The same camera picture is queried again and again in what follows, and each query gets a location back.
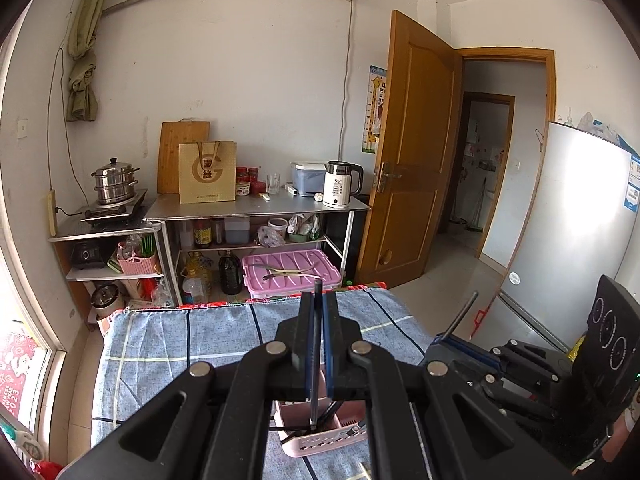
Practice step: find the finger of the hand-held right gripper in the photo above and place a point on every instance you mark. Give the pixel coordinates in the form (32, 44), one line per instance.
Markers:
(520, 400)
(452, 347)

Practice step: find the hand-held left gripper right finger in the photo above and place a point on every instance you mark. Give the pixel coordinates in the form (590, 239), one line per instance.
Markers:
(327, 345)

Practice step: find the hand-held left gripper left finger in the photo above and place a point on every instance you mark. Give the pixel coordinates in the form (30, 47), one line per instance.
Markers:
(308, 350)

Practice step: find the pink utensil basket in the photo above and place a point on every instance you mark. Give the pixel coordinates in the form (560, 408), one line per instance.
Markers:
(320, 442)

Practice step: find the pink lidded storage box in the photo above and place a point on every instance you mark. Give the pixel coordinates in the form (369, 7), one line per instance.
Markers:
(290, 272)

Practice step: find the dark liquid bottle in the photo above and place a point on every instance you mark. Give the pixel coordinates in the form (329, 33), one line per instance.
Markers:
(230, 275)

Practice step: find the white cup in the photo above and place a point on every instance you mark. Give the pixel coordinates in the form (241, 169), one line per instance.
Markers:
(278, 230)

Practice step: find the silver refrigerator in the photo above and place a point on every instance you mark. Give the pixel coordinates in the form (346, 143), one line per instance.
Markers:
(565, 220)

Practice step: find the yellow oil bottle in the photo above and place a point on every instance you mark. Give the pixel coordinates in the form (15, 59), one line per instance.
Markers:
(200, 275)

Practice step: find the translucent blue container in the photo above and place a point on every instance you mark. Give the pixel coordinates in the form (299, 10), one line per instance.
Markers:
(237, 232)

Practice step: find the blue plaid tablecloth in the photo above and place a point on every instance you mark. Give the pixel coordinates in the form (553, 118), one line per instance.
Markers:
(165, 360)

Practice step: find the soy sauce bottle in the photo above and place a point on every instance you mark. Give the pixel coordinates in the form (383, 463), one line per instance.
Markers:
(202, 235)

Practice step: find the white electric kettle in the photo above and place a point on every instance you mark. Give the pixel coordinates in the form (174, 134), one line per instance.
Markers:
(336, 185)

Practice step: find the stainless steel table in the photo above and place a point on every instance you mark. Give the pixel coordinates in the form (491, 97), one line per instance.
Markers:
(225, 207)

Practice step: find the clear plastic storage container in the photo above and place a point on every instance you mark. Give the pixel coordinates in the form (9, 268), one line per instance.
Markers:
(307, 177)

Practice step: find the drinking glass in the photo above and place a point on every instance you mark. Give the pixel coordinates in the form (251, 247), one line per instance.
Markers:
(273, 183)

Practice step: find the red lid jar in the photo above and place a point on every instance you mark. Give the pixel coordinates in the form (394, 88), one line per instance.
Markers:
(242, 174)
(253, 174)

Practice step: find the pink woven basket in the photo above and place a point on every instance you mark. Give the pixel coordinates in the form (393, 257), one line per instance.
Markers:
(137, 264)

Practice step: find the tan paper bag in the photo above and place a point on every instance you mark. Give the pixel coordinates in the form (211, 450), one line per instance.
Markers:
(207, 175)

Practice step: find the metal pot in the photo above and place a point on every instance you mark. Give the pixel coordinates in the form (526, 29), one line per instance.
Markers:
(105, 297)

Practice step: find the plastic bag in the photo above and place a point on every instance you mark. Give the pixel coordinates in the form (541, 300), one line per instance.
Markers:
(587, 122)

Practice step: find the wooden door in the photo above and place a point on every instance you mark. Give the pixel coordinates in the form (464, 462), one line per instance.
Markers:
(415, 125)

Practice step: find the wooden cutting board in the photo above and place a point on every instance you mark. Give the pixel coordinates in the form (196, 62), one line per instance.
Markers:
(170, 155)

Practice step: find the low metal shelf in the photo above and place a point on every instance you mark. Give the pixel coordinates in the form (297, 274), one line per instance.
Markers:
(100, 232)

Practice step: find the black blender base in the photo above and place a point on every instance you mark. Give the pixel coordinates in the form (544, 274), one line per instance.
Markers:
(85, 255)

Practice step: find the black induction cooker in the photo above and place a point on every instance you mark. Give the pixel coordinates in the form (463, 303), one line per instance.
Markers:
(107, 212)

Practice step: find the stainless steamer pot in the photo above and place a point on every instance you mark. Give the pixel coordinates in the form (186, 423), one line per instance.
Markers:
(114, 182)

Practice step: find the red printed poster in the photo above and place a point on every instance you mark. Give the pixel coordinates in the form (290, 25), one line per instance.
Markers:
(20, 375)

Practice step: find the beige power strip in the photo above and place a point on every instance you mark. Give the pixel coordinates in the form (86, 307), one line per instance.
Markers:
(51, 212)

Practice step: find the olive tied curtain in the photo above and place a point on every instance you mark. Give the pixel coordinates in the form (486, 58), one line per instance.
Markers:
(82, 90)

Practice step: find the wall height chart poster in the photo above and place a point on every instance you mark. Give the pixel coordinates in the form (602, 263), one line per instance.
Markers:
(372, 110)

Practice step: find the wooden door frame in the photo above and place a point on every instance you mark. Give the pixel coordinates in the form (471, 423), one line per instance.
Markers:
(505, 52)

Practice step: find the white wall switch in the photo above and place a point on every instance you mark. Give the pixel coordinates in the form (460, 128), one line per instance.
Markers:
(22, 128)

